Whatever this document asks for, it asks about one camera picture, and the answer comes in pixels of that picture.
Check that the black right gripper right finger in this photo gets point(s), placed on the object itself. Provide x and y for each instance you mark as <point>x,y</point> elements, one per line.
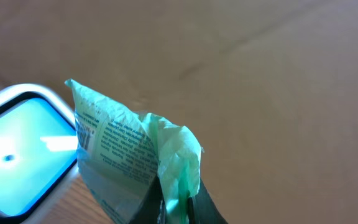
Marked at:
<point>202,210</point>

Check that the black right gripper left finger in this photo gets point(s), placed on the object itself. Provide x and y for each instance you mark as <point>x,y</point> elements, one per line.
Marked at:
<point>152,210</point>

